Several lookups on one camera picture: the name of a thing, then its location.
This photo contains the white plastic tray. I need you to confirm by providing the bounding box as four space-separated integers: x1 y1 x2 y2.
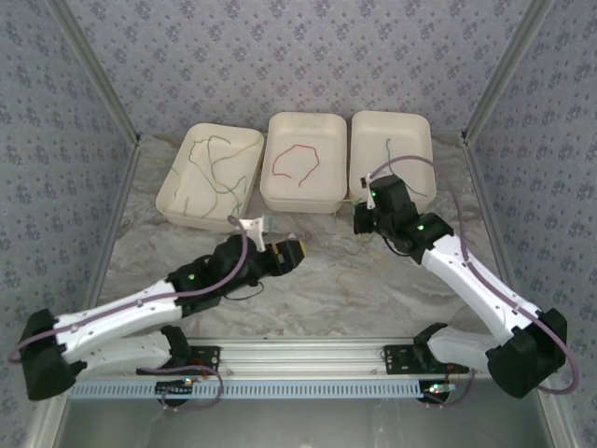
259 111 349 215
156 121 265 233
349 110 437 215

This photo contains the red wire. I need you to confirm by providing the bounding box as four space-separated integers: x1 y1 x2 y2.
271 144 322 189

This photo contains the small black controller board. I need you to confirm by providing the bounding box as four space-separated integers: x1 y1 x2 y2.
155 378 196 398
422 381 457 403

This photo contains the grey metal shelf panel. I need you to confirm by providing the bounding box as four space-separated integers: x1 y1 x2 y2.
55 399 554 448

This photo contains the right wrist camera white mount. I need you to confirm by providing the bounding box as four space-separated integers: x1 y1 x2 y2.
358 171 378 210

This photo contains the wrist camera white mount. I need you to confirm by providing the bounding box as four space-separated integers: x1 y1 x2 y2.
236 213 282 253
358 171 378 210

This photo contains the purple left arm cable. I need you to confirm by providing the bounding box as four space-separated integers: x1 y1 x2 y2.
8 215 226 413

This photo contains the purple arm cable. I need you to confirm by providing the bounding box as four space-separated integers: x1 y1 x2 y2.
8 215 226 413
371 156 581 411

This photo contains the thin black left gripper cable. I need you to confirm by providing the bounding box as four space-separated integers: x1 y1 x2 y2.
222 279 266 303

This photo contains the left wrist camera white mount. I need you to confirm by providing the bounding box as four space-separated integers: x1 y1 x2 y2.
236 213 282 253

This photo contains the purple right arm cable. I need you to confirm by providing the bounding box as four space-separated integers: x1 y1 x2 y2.
371 156 581 411

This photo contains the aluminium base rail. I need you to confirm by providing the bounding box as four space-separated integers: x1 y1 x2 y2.
162 336 498 375

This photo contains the grey slotted cable duct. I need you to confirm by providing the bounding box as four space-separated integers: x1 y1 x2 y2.
69 376 450 401

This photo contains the aluminium frame post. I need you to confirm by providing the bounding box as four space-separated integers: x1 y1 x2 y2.
460 0 559 144
46 0 143 147

